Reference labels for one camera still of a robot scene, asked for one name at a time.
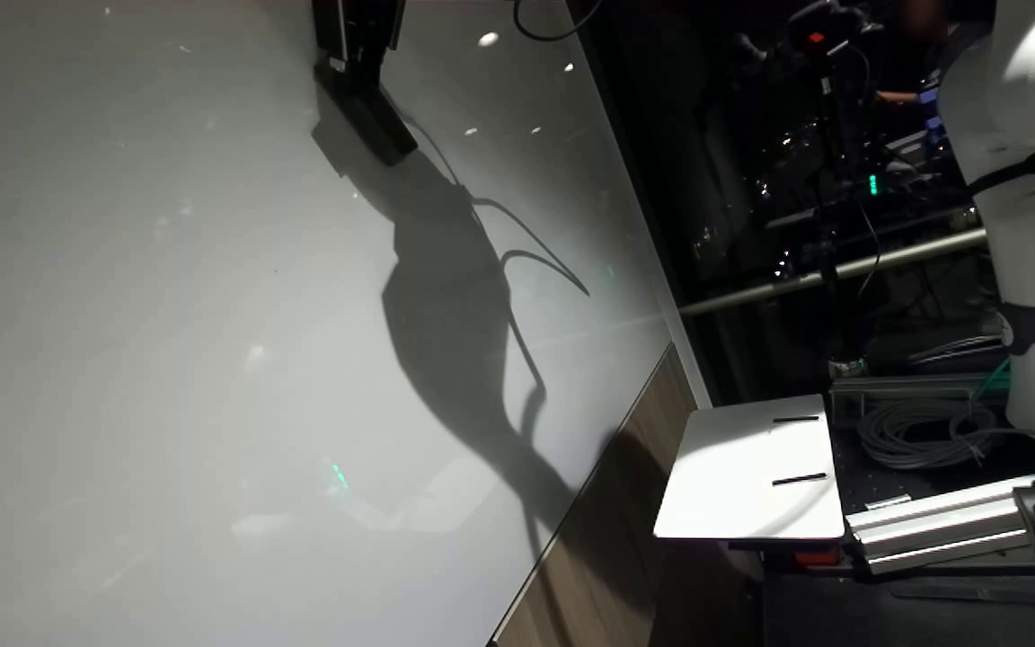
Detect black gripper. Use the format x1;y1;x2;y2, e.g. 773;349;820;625
314;0;405;73

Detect white square tray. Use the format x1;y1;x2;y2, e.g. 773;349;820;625
655;395;846;541

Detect large white board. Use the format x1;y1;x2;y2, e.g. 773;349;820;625
0;0;680;647

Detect silver metal rail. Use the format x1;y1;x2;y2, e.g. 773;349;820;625
676;225;991;321

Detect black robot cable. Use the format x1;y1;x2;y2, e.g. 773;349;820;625
510;0;604;46

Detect coiled white cable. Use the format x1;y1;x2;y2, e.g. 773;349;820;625
856;400;1006;473

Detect black marker pen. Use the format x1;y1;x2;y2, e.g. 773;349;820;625
770;469;832;489

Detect aluminium extrusion bars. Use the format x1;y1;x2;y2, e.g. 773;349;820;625
849;473;1035;575

